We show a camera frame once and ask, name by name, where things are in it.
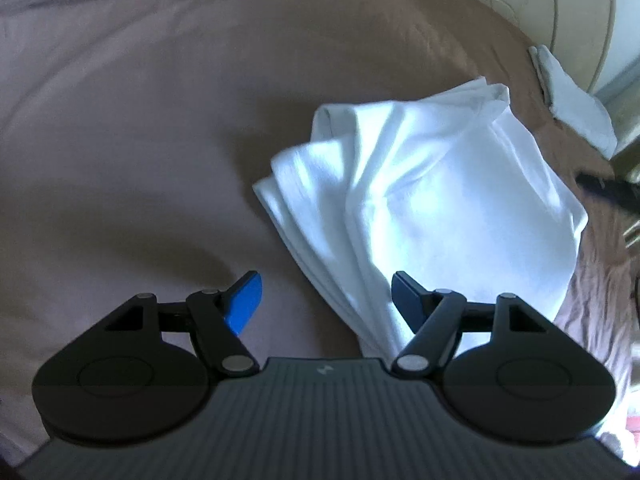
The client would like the small folded white cloth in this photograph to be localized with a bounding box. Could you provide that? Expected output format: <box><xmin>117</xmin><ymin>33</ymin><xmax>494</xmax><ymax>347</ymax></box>
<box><xmin>529</xmin><ymin>44</ymin><xmax>619</xmax><ymax>160</ymax></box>

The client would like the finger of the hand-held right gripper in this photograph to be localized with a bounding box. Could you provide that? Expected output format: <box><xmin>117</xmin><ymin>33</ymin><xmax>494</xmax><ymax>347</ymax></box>
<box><xmin>575</xmin><ymin>172</ymin><xmax>640</xmax><ymax>215</ymax></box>

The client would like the white garment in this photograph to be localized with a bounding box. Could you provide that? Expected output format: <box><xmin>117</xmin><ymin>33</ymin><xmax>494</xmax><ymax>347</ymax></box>
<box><xmin>252</xmin><ymin>76</ymin><xmax>590</xmax><ymax>356</ymax></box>

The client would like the beige bed headboard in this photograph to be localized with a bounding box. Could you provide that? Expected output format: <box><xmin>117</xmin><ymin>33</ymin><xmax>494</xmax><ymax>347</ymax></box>
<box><xmin>432</xmin><ymin>0</ymin><xmax>618</xmax><ymax>93</ymax></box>

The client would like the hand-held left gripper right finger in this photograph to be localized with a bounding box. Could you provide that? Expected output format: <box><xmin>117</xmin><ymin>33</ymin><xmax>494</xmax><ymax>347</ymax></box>
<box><xmin>391</xmin><ymin>270</ymin><xmax>548</xmax><ymax>379</ymax></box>

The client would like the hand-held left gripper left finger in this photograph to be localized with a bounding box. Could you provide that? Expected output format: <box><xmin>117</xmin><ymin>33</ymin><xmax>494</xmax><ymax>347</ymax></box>
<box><xmin>105</xmin><ymin>271</ymin><xmax>264</xmax><ymax>377</ymax></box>

